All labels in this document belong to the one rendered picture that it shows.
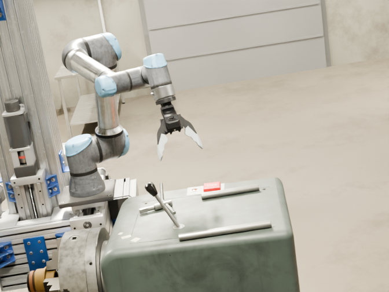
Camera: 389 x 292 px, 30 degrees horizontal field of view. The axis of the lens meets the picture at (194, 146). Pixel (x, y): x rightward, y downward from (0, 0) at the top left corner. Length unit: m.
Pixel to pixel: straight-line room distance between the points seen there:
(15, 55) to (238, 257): 1.39
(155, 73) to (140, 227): 0.52
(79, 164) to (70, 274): 0.73
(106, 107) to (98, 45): 0.27
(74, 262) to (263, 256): 0.61
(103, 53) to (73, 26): 7.31
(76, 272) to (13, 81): 1.05
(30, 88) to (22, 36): 0.22
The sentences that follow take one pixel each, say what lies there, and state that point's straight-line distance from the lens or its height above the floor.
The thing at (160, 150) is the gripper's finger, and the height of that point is 1.45.
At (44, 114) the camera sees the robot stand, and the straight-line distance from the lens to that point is 3.13.
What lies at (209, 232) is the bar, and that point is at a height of 1.27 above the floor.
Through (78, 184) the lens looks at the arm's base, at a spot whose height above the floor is 1.22.
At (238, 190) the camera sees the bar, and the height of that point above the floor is 1.27.
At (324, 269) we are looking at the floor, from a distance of 4.68.
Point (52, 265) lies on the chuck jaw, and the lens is 2.53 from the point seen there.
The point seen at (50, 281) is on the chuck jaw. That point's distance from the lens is 2.49.
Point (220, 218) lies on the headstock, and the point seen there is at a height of 1.25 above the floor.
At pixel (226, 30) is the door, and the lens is 10.13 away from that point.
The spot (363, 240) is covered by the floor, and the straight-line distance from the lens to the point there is 5.01.
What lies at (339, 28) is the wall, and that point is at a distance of 10.47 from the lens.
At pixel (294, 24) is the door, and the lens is 10.27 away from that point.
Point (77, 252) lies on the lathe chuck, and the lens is 2.38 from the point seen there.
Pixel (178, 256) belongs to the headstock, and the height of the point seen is 1.21.
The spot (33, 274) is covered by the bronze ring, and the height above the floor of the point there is 1.11.
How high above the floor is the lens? 2.14
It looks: 17 degrees down
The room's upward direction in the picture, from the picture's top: 9 degrees counter-clockwise
